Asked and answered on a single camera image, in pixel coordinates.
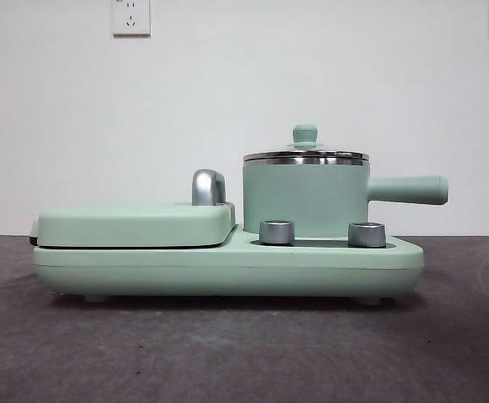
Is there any mint green breakfast maker appliance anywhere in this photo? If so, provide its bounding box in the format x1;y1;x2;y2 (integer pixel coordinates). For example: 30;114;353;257
29;200;424;305

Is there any silver control knob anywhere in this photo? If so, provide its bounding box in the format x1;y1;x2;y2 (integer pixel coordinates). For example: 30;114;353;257
258;219;295;244
346;221;386;248

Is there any glass pot lid green knob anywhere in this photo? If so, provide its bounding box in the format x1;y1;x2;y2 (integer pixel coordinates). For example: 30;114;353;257
243;123;370;160

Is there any mint green pot with handle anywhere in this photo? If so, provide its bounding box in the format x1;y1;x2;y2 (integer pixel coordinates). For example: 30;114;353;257
242;157;450;237

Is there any white wall socket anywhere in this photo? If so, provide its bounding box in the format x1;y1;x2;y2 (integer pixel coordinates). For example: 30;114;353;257
110;0;151;37

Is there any chrome appliance lid handle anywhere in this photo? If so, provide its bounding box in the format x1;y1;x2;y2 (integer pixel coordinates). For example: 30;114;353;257
190;168;227;207

